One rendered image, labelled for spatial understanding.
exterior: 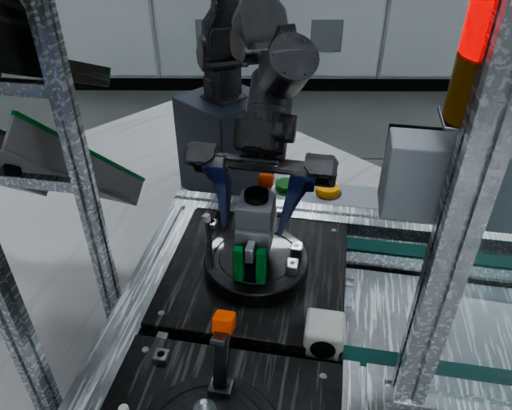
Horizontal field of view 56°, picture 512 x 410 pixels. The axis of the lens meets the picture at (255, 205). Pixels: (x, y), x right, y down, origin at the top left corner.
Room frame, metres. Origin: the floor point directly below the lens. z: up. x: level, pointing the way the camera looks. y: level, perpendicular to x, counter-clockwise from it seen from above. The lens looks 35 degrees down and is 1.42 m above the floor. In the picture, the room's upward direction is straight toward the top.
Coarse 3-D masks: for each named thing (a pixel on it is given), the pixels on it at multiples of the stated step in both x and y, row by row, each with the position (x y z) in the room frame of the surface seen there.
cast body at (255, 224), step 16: (256, 192) 0.48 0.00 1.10; (272, 192) 0.50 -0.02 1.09; (240, 208) 0.46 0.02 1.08; (256, 208) 0.46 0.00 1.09; (272, 208) 0.47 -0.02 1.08; (240, 224) 0.46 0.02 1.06; (256, 224) 0.46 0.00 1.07; (272, 224) 0.47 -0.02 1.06; (240, 240) 0.46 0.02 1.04; (256, 240) 0.45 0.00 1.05; (272, 240) 0.47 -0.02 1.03
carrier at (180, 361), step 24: (144, 336) 0.37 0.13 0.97; (144, 360) 0.34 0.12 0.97; (168, 360) 0.34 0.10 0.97; (192, 360) 0.34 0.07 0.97; (240, 360) 0.34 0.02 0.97; (264, 360) 0.34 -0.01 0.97; (288, 360) 0.34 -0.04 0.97; (312, 360) 0.34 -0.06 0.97; (120, 384) 0.31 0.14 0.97; (144, 384) 0.31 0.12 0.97; (168, 384) 0.31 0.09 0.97; (192, 384) 0.29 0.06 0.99; (240, 384) 0.29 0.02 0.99; (264, 384) 0.31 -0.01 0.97; (288, 384) 0.31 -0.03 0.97; (312, 384) 0.31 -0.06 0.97; (336, 384) 0.31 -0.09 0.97; (120, 408) 0.21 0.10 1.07; (144, 408) 0.28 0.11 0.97; (168, 408) 0.27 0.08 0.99; (192, 408) 0.27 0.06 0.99; (216, 408) 0.24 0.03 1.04; (240, 408) 0.27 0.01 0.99; (264, 408) 0.27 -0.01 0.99; (288, 408) 0.28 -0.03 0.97; (312, 408) 0.28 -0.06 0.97; (336, 408) 0.28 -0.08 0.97
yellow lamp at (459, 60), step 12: (456, 60) 0.34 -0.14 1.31; (468, 60) 0.33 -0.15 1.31; (456, 72) 0.34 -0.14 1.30; (468, 72) 0.32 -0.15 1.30; (456, 84) 0.33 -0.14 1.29; (468, 84) 0.32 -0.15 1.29; (456, 96) 0.33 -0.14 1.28; (468, 96) 0.32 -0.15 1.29; (444, 108) 0.34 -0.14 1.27; (456, 108) 0.33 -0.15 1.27; (456, 120) 0.32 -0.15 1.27
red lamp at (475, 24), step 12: (480, 0) 0.33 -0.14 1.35; (492, 0) 0.32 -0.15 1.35; (468, 12) 0.34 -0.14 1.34; (480, 12) 0.33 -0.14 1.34; (468, 24) 0.33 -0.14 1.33; (480, 24) 0.32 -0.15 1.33; (468, 36) 0.33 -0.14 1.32; (480, 36) 0.32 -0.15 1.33; (468, 48) 0.33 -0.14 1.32; (480, 48) 0.32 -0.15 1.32
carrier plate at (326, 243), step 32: (192, 224) 0.58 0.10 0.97; (288, 224) 0.58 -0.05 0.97; (320, 224) 0.58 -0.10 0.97; (192, 256) 0.51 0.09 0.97; (320, 256) 0.51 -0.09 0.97; (160, 288) 0.45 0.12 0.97; (192, 288) 0.45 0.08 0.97; (320, 288) 0.45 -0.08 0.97; (160, 320) 0.39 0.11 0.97; (192, 320) 0.39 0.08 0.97; (256, 320) 0.39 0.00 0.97; (288, 320) 0.39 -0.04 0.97; (288, 352) 0.36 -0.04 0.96
